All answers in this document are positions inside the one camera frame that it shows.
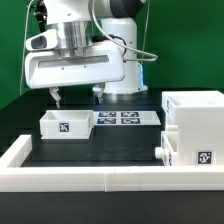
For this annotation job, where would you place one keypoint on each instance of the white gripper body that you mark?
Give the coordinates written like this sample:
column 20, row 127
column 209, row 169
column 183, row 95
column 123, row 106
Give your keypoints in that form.
column 102, row 63

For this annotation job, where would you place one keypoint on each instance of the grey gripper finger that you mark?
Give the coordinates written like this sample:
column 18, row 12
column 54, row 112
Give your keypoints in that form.
column 54, row 93

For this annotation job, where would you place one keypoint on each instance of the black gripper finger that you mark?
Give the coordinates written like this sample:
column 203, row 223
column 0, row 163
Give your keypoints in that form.
column 98, row 91

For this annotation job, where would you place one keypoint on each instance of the white drawer tray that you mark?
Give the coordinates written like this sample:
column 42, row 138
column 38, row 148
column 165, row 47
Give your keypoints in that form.
column 167, row 152
column 66, row 124

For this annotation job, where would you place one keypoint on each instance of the white front drawer tray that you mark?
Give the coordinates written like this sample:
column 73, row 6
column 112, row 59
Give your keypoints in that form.
column 167, row 152

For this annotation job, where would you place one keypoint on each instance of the white drawer cabinet box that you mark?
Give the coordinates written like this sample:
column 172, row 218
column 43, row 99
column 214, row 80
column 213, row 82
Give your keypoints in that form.
column 198, row 119

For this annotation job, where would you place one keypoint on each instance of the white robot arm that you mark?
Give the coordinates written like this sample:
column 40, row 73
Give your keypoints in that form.
column 86, row 42

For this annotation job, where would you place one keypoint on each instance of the white marker tag plate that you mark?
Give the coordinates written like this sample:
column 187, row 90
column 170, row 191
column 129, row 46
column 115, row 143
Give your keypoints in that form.
column 126, row 118

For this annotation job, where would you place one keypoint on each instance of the black camera stand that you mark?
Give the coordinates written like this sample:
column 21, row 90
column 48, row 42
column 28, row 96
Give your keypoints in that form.
column 40, row 13

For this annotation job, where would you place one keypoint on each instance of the white U-shaped table frame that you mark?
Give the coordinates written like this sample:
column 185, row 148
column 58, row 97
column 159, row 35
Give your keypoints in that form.
column 15, row 178

